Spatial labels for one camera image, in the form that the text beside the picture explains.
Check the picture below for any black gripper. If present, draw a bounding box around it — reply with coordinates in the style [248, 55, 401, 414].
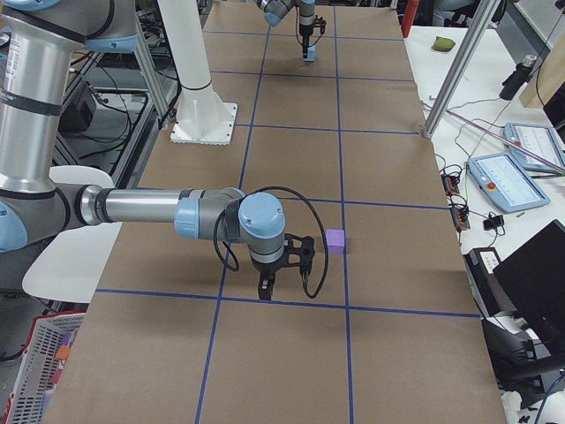
[297, 15, 327, 57]
[250, 233, 315, 301]

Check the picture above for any light blue foam block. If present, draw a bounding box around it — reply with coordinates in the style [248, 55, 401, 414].
[303, 46, 316, 63]

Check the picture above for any purple foam block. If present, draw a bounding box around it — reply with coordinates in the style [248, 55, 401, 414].
[326, 229, 346, 254]

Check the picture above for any red cylinder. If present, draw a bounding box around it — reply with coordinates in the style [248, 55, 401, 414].
[401, 0, 420, 38]

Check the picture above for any green cloth pouch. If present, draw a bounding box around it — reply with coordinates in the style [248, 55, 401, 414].
[431, 36, 456, 52]

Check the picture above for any white chair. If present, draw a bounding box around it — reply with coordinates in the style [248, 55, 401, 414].
[21, 165, 124, 305]

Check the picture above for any white plastic basket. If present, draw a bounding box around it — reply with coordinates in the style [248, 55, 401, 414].
[2, 311, 85, 423]

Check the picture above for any black power box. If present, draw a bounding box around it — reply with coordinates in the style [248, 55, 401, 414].
[463, 247, 516, 316]

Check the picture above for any near teach pendant tablet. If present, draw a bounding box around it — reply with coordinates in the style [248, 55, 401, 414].
[468, 153, 551, 214]

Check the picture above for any teach pendant tablet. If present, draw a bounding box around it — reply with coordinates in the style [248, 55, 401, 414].
[503, 123, 564, 175]
[468, 153, 551, 214]

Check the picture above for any far teach pendant tablet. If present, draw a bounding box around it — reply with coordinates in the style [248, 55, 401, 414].
[503, 123, 564, 175]

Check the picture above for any black laptop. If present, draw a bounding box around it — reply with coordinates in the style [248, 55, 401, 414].
[493, 219, 564, 354]

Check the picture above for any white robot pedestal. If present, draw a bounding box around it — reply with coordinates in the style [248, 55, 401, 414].
[158, 0, 237, 146]

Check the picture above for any aluminium frame post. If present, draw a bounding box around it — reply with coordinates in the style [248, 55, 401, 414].
[422, 0, 500, 139]

